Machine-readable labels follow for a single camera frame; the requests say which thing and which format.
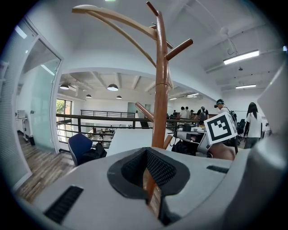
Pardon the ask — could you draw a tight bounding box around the brown wooden coat rack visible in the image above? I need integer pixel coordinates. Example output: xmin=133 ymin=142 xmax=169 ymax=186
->
xmin=135 ymin=1 xmax=194 ymax=205

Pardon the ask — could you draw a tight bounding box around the blue chair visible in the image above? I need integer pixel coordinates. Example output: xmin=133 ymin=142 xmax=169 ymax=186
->
xmin=68 ymin=133 xmax=93 ymax=167

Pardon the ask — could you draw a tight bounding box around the frosted glass door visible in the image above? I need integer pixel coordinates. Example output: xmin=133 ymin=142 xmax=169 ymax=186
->
xmin=29 ymin=38 xmax=62 ymax=153

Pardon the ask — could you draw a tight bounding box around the black metal railing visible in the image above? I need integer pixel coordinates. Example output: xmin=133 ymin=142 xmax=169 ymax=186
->
xmin=56 ymin=113 xmax=203 ymax=146
xmin=80 ymin=109 xmax=135 ymax=119

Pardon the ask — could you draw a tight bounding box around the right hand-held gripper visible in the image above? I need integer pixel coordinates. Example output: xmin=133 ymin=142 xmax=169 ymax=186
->
xmin=186 ymin=111 xmax=238 ymax=158

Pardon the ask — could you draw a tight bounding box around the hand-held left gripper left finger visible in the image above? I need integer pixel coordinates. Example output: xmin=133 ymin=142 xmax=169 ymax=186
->
xmin=29 ymin=147 xmax=164 ymax=230

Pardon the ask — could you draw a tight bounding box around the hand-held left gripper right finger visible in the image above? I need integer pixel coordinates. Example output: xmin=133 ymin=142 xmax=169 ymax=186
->
xmin=146 ymin=147 xmax=237 ymax=227

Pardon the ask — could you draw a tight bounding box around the light wooden clothes hanger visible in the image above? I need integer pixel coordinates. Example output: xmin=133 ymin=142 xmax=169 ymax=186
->
xmin=72 ymin=4 xmax=174 ymax=90

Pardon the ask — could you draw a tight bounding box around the white equipment stand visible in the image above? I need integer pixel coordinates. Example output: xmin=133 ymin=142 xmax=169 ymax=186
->
xmin=17 ymin=110 xmax=30 ymax=141

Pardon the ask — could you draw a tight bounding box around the person's right forearm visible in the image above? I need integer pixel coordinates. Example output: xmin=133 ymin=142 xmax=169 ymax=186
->
xmin=211 ymin=142 xmax=236 ymax=161

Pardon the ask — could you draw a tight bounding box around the window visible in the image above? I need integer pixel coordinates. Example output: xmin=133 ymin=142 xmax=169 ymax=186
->
xmin=56 ymin=98 xmax=72 ymax=115

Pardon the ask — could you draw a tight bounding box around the large white square table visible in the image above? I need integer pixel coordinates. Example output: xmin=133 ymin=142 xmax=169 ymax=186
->
xmin=105 ymin=128 xmax=176 ymax=158

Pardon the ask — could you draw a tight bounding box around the long white table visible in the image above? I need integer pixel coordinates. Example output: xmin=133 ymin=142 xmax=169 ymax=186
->
xmin=174 ymin=129 xmax=207 ymax=136

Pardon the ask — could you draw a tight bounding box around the black bag on chair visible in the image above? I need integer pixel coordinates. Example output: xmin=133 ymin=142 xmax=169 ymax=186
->
xmin=82 ymin=142 xmax=108 ymax=164

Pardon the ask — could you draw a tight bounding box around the black office chair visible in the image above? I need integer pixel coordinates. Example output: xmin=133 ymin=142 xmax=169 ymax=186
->
xmin=237 ymin=119 xmax=246 ymax=136

